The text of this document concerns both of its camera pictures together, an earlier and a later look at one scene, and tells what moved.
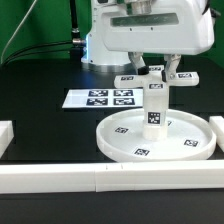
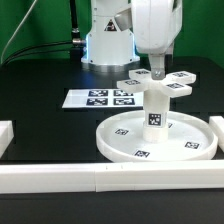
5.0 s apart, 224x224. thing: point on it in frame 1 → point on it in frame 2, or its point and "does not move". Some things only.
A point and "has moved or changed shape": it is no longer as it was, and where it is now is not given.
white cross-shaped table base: (153, 84) has moved or changed shape
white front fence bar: (107, 177) does not move
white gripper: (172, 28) → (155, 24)
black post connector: (77, 41) does not move
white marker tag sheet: (104, 98) does not move
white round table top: (188, 136) does not move
